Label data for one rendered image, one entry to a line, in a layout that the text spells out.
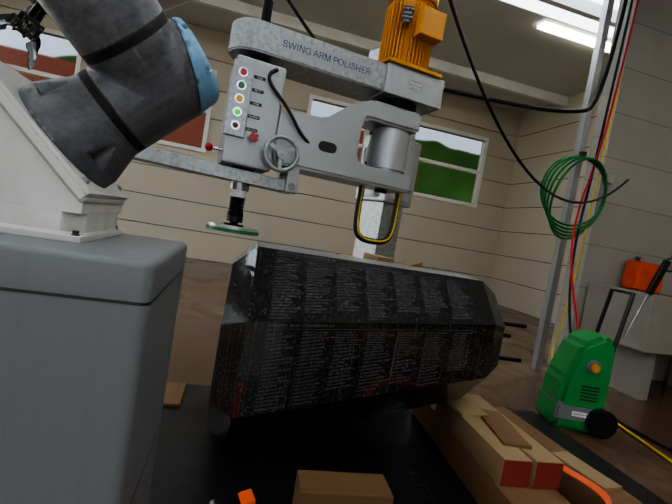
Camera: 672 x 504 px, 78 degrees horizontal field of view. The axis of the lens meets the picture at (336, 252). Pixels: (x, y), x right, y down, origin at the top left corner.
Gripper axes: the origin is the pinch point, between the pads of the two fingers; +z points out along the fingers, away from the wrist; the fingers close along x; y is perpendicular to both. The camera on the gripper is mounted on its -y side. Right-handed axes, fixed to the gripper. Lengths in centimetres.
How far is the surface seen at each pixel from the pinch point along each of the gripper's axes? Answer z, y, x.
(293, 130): -39, 42, 80
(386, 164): -53, 62, 118
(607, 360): -41, 159, 267
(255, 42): -57, 28, 53
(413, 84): -89, 60, 107
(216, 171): -7, 31, 67
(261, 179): -15, 39, 82
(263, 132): -30, 39, 71
